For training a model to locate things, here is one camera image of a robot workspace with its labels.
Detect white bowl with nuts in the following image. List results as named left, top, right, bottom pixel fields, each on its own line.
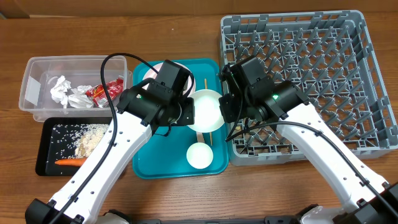
left=188, top=89, right=224, bottom=133

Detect small white round cup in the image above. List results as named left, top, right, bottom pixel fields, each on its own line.
left=186, top=142, right=213, bottom=169

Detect red snack wrapper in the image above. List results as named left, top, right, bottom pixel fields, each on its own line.
left=84, top=77, right=124, bottom=108

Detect large white tissue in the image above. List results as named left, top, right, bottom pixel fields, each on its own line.
left=68, top=85, right=94, bottom=109

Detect orange carrot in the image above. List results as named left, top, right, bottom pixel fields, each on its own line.
left=55, top=158, right=86, bottom=167

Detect small white tissue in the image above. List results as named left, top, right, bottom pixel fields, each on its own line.
left=50, top=75, right=71, bottom=108

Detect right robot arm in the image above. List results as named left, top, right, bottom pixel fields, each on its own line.
left=219, top=70, right=397, bottom=223

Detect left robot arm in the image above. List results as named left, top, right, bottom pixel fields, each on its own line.
left=25, top=84, right=194, bottom=223

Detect grey dishwasher rack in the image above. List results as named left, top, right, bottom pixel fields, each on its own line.
left=220, top=10, right=397, bottom=159

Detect white plastic fork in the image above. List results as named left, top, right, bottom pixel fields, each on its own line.
left=196, top=132, right=205, bottom=143

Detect wooden chopstick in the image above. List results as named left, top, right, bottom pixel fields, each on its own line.
left=204, top=78, right=213, bottom=146

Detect teal plastic tray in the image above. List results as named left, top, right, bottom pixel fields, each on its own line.
left=132, top=58, right=229, bottom=179

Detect pink white plate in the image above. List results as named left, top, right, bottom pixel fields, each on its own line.
left=143, top=62, right=196, bottom=96

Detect spilled rice and nuts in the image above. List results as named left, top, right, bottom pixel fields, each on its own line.
left=50, top=124, right=109, bottom=159

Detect black plastic tray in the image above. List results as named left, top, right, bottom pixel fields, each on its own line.
left=35, top=117, right=111, bottom=176

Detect clear plastic bin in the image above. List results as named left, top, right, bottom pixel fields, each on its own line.
left=18, top=55, right=134, bottom=122

